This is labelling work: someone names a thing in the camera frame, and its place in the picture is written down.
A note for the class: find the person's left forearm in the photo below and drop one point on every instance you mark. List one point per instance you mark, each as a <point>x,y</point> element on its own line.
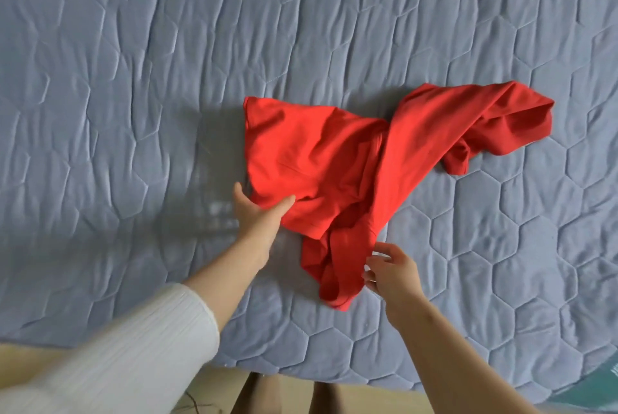
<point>227,278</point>

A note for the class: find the blue quilted bedspread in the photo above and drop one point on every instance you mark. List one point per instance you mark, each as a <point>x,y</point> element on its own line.
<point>120,90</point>

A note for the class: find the white ribbed sleeve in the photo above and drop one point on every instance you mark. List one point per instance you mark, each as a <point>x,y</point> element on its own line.
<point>120,360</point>

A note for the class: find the red garment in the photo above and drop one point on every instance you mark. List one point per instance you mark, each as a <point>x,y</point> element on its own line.
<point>338,157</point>

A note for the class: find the teal cloth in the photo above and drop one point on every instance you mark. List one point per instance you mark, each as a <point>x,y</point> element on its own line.
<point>586,387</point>

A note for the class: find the person's right hand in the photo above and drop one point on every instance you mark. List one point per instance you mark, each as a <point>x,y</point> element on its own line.
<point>398,283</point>

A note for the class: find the person's right thumb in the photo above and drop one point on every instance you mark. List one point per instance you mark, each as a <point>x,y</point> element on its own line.
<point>377,260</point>

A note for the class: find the person's right forearm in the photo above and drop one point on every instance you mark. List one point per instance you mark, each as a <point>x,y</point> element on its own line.
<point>454,365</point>

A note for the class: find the person's left thumb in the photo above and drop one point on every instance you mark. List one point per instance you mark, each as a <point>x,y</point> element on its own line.
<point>282,206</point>

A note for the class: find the person's left hand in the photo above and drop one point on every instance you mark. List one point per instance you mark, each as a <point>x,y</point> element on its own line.
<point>256,225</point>

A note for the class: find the person's left leg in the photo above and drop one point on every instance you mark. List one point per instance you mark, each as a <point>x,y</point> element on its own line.
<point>258,397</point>

